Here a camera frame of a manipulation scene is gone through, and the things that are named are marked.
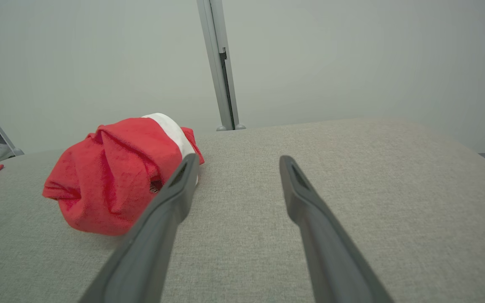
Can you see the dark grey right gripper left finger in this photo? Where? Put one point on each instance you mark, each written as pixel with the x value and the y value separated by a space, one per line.
pixel 150 252

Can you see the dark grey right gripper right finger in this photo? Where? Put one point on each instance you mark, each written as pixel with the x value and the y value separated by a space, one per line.
pixel 331 252

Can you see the red jersey with white trim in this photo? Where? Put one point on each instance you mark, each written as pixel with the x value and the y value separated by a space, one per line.
pixel 99 181

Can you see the grey metal partition post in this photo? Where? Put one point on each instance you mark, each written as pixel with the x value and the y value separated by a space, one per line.
pixel 219 92

